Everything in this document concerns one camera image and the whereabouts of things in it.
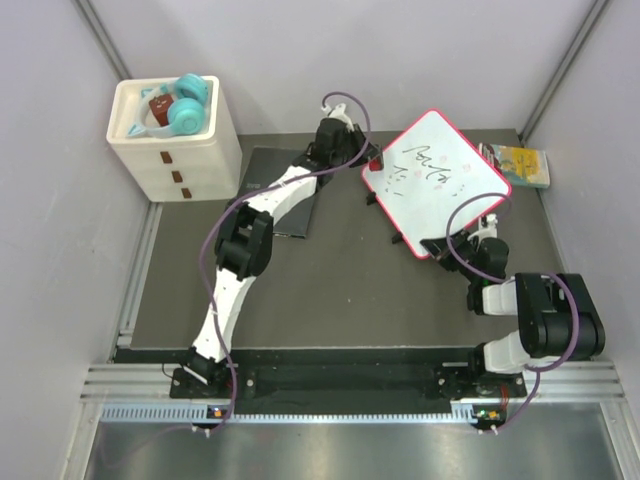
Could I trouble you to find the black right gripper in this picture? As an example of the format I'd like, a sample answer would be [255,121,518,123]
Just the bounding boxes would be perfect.
[422,230,482,284]

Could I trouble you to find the pink framed whiteboard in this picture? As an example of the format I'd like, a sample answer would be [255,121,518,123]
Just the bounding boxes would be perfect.
[361,109,512,259]

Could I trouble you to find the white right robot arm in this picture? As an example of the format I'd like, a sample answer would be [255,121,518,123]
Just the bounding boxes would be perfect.
[421,230,606,396]

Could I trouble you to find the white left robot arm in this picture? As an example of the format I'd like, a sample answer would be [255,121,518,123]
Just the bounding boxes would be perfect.
[185,113,381,397]

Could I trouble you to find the black notebook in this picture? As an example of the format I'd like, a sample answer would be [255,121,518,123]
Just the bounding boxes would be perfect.
[238,146,315,238]

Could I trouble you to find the yellow green book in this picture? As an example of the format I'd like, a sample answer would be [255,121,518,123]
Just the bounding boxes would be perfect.
[478,143,551,189]

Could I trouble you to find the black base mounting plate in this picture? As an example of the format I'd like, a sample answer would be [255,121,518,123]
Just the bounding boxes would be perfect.
[169,363,529,414]

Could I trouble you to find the teal cat ear headphones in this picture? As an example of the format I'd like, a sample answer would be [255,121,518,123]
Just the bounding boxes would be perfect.
[127,73,209,139]

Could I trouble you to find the white drawer unit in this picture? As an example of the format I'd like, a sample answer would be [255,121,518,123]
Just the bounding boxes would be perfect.
[106,75,242,203]

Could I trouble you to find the brown cube toy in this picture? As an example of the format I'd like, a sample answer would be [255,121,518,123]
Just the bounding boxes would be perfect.
[148,93,174,127]

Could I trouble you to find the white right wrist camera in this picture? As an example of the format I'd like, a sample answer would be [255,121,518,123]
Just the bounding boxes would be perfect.
[468,214,498,242]

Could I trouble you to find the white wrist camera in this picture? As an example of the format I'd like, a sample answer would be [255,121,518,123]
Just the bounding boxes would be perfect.
[321,103,354,130]
[468,214,498,242]

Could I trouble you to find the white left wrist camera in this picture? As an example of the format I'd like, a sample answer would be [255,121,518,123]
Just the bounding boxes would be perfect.
[321,103,354,130]

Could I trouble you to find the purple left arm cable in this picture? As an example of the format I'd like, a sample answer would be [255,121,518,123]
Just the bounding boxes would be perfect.
[198,91,372,434]

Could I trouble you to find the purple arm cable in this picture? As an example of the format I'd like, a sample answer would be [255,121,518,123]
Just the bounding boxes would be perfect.
[198,91,372,434]
[446,195,584,434]

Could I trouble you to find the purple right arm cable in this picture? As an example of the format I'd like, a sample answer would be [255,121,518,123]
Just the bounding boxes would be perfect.
[446,195,584,434]

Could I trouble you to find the grey slotted cable duct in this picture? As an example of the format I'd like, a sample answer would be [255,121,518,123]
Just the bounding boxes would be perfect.
[100,403,502,425]

